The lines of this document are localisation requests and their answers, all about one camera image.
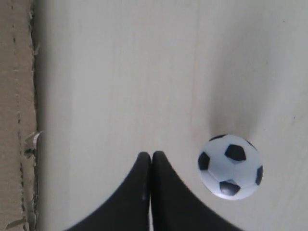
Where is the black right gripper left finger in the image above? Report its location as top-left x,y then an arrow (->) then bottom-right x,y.
68,152 -> 152,231

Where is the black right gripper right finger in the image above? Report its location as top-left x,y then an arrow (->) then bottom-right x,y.
152,151 -> 240,231

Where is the black and white soccer ball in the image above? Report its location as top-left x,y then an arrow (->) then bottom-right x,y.
198,134 -> 264,200

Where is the brown cardboard sheet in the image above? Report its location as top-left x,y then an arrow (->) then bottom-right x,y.
0,0 -> 38,231

